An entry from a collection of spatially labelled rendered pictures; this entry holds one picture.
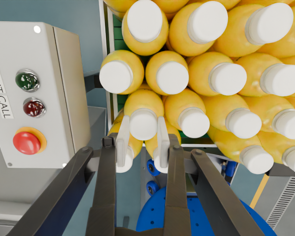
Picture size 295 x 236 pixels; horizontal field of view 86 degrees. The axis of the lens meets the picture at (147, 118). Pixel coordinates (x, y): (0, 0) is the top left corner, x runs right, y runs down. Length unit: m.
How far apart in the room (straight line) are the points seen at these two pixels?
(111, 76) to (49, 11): 1.31
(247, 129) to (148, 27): 0.19
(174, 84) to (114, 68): 0.08
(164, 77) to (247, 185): 1.97
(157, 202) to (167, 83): 0.30
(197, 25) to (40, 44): 0.18
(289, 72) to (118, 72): 0.21
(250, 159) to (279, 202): 2.20
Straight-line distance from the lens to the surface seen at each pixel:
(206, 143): 0.40
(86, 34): 1.38
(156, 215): 0.41
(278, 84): 0.26
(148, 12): 0.20
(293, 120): 0.29
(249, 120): 0.26
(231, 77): 0.23
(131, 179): 1.76
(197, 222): 0.41
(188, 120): 0.22
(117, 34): 0.41
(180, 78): 0.20
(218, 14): 0.22
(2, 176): 0.77
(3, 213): 0.62
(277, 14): 0.25
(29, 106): 0.25
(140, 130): 0.21
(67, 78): 0.26
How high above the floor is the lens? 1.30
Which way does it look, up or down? 69 degrees down
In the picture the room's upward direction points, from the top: 179 degrees clockwise
